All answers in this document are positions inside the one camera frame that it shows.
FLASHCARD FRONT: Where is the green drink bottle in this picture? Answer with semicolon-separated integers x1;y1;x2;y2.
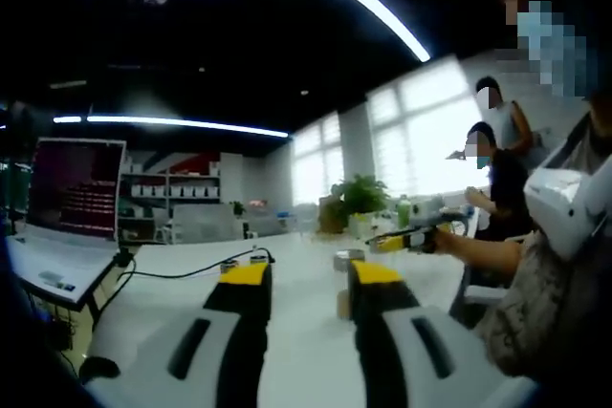
396;194;414;230

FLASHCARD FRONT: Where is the white mesh office chair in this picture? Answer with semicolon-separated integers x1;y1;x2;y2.
167;203;246;243

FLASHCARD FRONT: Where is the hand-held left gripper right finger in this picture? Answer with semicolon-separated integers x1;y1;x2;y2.
345;259;537;408

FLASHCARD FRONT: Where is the narrow bright window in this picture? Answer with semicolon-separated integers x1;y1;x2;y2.
291;114;343;207

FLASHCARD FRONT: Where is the white storage shelving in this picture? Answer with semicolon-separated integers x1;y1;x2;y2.
119;152;224;243

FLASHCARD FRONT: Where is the large bright window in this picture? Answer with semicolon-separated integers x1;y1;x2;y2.
365;66;489;200

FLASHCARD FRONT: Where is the brown box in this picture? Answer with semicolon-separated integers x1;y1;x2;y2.
317;195;350;235

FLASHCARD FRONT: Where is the white chest-worn device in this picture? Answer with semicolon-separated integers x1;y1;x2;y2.
523;111;612;260

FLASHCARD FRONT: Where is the white laptop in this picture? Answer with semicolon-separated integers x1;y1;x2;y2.
4;137;128;307

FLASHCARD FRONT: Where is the black laptop stand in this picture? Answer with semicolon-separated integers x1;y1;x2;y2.
74;248;137;331

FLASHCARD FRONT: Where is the operator with white headset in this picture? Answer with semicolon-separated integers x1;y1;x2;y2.
472;230;612;378

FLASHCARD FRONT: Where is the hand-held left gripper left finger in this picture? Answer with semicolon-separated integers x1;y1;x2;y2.
88;262;274;408

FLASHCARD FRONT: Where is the black power cable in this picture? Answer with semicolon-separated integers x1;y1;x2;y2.
90;247;277;333

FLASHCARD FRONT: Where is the straight ceiling light strip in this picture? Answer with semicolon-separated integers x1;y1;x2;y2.
52;115;291;139

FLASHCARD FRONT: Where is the green potted plant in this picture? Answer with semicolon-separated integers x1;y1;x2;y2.
334;174;391;237

